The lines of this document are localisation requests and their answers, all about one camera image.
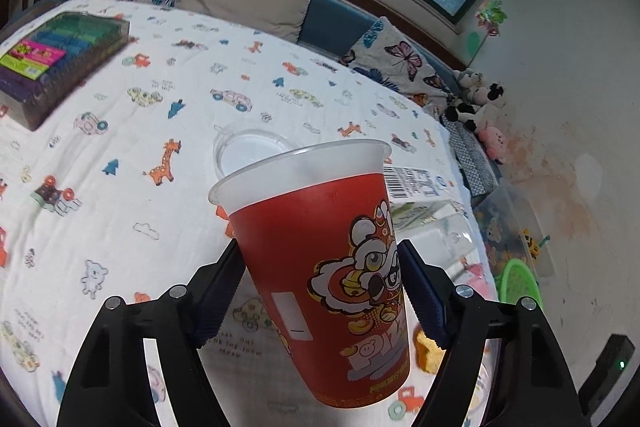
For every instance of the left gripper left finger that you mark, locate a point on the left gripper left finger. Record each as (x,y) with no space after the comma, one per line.
(109,383)

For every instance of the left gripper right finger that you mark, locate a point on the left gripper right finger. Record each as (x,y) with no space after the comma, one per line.
(531,386)

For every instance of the white green milk carton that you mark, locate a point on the white green milk carton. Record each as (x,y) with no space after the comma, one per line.
(416,197)

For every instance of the red printed plastic cup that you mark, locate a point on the red printed plastic cup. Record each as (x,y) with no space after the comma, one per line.
(315,231)

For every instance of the clear round plastic lid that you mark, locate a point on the clear round plastic lid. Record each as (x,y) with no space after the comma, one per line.
(243,143)

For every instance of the pink snack bag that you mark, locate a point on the pink snack bag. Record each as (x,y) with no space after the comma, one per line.
(472,274)

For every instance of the clear plastic bottle yellow label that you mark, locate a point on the clear plastic bottle yellow label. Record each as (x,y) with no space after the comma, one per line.
(446,243)

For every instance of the green plastic mesh basket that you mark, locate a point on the green plastic mesh basket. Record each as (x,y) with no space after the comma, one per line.
(517,281)

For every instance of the yellow peel scrap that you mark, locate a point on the yellow peel scrap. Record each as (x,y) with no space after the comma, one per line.
(429,355)

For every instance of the clear plastic toy bin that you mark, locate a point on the clear plastic toy bin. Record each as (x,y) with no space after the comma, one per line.
(511,230)

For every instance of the printed white tablecloth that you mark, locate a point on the printed white tablecloth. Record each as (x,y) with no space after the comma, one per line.
(109,196)

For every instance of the pink plush toy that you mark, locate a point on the pink plush toy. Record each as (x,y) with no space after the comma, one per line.
(494,143)

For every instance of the black white cow plush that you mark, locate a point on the black white cow plush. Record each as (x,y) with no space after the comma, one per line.
(477,102)

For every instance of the dark box of coloured items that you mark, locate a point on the dark box of coloured items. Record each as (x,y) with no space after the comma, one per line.
(43,68)

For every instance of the colourful pinwheel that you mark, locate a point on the colourful pinwheel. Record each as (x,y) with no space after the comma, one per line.
(489,18)

